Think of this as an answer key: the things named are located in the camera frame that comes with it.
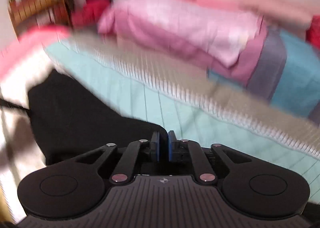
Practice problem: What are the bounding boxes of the red folded blanket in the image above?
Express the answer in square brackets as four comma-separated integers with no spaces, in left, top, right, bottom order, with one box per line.
[306,15,320,49]

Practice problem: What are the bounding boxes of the wooden furniture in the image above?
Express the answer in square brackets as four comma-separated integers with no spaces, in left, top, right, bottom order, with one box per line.
[8,0,73,37]

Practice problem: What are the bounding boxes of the beige pink pillow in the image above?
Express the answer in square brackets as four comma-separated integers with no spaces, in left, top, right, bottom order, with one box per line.
[197,0,313,30]

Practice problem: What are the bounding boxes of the black pants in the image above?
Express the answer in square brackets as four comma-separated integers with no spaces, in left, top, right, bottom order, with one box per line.
[28,70,168,165]

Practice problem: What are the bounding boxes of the blue grey pillow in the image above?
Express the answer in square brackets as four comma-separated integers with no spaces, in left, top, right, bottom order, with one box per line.
[207,27,319,124]

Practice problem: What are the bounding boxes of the patterned quilt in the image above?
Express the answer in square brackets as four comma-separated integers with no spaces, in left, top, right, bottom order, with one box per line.
[0,30,320,223]

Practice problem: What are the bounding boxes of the pink floral pillow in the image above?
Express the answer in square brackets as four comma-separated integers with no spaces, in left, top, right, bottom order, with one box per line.
[98,0,267,84]

